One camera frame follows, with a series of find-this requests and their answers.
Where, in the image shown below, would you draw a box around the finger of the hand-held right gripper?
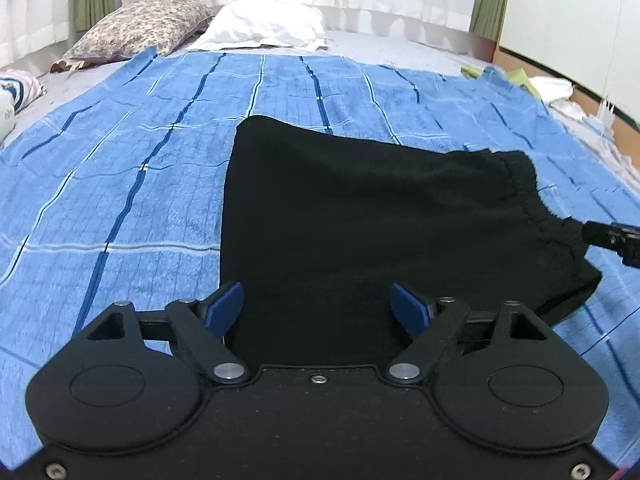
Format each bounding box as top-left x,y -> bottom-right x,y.
582,221 -> 640,268

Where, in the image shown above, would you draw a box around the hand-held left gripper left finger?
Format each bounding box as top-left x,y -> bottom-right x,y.
75,281 -> 251,386

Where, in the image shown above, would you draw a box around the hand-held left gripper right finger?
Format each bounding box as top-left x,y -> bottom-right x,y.
387,282 -> 558,386

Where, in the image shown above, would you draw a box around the black pants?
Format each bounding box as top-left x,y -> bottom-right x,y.
220,115 -> 603,368

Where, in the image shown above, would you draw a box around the white folded cloth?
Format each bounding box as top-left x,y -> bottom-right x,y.
529,76 -> 575,102

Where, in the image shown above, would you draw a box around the blue plaid blanket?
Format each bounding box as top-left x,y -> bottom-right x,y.
0,45 -> 640,466

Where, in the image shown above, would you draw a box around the green cloth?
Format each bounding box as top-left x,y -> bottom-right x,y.
460,64 -> 543,98

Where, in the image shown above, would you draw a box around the green and white clothes pile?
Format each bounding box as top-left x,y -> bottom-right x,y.
494,42 -> 640,133

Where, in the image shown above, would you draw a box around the white pillow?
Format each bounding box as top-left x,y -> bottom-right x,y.
186,0 -> 328,53

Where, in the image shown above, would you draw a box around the white rounded object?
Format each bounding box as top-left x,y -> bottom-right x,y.
0,89 -> 16,138

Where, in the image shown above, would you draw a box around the floral pillow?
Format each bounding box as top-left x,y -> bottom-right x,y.
50,0 -> 217,73

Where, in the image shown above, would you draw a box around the striped cloth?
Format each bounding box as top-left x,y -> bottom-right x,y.
0,70 -> 47,113

